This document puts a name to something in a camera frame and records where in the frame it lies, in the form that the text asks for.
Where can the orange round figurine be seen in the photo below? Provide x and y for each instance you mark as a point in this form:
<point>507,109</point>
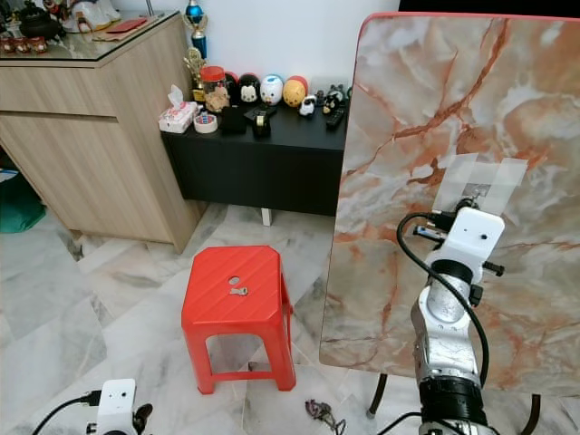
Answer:
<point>294,91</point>

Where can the dark metal table leg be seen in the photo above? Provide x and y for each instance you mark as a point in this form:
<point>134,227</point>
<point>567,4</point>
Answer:
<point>377,397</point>
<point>536,408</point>

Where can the small black figure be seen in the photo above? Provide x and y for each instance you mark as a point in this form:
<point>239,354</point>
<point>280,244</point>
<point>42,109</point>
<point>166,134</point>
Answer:
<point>333,96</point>

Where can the clear jar with red lid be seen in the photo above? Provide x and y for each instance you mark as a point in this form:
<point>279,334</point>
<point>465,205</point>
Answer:
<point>214,87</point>

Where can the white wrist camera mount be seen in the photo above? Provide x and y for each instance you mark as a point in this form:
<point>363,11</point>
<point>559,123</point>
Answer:
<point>116,403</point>
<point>471,237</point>

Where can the black remote control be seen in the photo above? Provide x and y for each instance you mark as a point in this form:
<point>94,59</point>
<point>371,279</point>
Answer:
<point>334,118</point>

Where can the small gold trophy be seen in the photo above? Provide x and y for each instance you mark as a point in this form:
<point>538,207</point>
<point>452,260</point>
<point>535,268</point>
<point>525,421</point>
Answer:
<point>193,69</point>

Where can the small panda figure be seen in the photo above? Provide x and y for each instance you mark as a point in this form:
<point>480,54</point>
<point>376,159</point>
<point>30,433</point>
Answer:
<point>309,105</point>

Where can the light wooden cabinet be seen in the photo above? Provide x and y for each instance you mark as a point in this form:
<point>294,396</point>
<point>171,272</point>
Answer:
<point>91,149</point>

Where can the pink tissue box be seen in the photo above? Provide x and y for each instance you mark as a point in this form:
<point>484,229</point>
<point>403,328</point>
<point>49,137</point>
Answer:
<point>177,115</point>

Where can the small black box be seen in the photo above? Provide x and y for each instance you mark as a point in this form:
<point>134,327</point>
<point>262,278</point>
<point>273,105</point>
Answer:
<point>233,120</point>

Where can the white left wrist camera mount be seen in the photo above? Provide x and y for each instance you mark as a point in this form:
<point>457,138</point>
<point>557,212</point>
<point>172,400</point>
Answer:
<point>116,403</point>

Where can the small red cup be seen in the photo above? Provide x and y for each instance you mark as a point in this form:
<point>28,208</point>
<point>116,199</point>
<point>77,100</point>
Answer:
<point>24,44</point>
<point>6,43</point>

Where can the black tape dispenser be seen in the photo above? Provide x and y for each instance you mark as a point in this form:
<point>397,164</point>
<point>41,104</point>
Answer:
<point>262,123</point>

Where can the flat red book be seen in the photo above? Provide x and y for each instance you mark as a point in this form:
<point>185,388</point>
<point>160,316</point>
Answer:
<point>127,25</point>

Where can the red plastic stool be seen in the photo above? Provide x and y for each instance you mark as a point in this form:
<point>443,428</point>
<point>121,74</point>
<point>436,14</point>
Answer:
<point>231,313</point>

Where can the beige tape roll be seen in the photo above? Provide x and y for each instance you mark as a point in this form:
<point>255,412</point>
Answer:
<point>205,123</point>

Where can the black teapot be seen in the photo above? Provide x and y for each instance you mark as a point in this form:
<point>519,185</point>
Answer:
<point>45,24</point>

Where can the blue ball trophy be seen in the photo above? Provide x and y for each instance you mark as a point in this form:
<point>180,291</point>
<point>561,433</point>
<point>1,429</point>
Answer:
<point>197,18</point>

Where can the black and white round figurine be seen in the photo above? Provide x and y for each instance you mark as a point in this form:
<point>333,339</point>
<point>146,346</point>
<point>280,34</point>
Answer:
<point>248,90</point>

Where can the marble pattern folding table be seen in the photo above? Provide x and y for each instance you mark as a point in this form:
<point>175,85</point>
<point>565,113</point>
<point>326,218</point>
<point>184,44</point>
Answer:
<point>435,109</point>

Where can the metal hook under clear tape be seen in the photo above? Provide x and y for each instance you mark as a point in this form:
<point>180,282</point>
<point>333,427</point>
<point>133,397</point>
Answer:
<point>473,192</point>

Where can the white and blue round figurine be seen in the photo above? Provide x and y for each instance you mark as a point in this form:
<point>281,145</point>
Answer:
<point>271,90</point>

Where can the small silver key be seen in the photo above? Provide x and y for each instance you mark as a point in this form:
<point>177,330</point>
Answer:
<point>239,290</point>

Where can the black low console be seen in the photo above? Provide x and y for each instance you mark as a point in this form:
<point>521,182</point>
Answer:
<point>254,168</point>

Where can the white ceramic statue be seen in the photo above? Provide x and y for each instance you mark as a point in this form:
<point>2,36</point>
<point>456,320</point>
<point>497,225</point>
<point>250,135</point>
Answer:
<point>95,14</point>

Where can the green bag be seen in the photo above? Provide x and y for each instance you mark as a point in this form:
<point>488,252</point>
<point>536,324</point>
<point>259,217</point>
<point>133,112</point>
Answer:
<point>18,207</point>

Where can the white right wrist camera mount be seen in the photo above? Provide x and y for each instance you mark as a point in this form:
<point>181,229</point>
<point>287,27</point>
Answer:
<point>471,237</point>

